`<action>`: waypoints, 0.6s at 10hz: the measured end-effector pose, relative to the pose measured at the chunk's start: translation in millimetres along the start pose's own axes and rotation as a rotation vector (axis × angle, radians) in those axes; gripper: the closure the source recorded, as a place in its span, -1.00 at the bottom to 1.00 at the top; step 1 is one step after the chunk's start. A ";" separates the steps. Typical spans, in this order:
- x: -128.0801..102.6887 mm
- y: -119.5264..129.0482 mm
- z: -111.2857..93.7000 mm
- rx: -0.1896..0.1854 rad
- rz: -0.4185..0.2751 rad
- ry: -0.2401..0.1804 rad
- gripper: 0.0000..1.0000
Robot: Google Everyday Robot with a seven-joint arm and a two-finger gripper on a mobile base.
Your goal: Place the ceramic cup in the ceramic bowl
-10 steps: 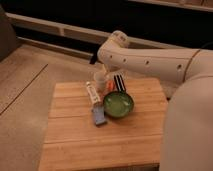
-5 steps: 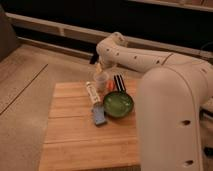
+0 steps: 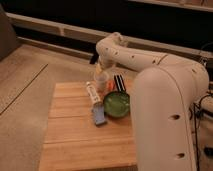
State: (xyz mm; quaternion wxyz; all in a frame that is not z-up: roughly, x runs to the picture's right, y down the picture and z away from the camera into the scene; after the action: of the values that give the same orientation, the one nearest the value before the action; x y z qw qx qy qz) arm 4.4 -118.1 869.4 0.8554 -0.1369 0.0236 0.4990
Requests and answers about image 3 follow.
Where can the white ceramic cup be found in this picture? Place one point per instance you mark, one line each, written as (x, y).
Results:
(101, 80)

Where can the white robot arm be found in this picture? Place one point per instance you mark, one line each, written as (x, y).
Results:
(165, 87)

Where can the green ceramic bowl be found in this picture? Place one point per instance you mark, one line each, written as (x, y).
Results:
(117, 104)

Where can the orange small object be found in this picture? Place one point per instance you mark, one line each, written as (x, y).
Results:
(110, 85)

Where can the black striped object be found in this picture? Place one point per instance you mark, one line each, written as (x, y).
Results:
(119, 83)

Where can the white tube with blue cap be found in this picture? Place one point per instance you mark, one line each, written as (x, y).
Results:
(97, 105)

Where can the wooden table board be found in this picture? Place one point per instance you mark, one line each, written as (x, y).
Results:
(73, 142)

